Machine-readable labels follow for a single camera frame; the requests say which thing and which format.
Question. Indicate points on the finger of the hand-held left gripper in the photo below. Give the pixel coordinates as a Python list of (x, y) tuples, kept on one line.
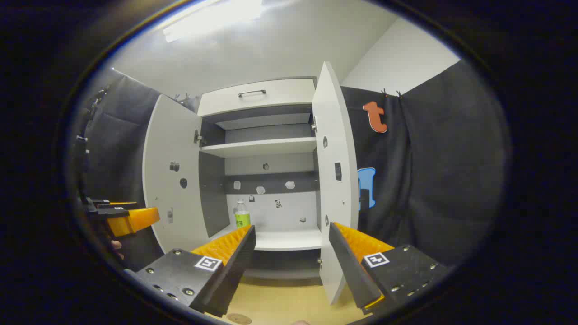
[(115, 206), (133, 220)]

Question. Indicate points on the white cabinet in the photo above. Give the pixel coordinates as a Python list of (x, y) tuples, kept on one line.
[(271, 212)]

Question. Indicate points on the green label bottle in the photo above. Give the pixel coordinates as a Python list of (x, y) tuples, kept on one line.
[(242, 219)]

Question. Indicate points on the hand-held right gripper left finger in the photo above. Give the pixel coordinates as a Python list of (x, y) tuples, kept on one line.
[(235, 266)]

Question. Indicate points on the black backdrop cloth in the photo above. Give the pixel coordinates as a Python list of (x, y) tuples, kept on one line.
[(442, 158)]

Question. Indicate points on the white cabinet drawer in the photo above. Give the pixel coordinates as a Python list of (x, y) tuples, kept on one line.
[(280, 95)]

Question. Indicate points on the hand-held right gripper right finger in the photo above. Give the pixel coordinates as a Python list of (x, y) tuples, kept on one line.
[(350, 266)]

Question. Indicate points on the round brown coaster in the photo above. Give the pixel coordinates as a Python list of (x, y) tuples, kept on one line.
[(239, 318)]

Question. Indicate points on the white cabinet door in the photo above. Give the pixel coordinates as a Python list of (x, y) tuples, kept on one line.
[(171, 203), (334, 135)]

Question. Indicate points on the white cabinet shelf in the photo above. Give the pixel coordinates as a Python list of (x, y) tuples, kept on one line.
[(289, 239), (266, 146)]

